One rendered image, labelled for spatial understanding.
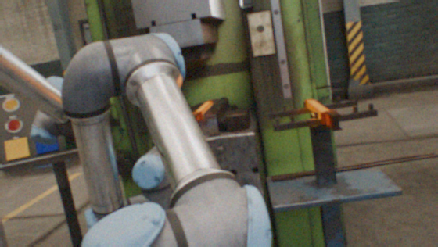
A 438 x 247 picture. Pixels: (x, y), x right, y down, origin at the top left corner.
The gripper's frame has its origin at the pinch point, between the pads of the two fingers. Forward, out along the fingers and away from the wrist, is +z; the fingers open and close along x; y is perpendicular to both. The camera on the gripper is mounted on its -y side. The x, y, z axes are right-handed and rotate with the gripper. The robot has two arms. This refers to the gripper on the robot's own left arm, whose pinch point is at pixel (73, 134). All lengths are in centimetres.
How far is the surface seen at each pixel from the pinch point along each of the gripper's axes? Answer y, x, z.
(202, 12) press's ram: 28, -55, -23
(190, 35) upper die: 23, -49, -17
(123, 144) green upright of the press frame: 2.3, -17.4, 30.2
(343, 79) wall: 174, -414, 444
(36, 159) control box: -5.2, 14.5, 3.3
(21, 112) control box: 13.9, 17.1, 3.2
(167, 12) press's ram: 33, -43, -19
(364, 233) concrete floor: -66, -146, 91
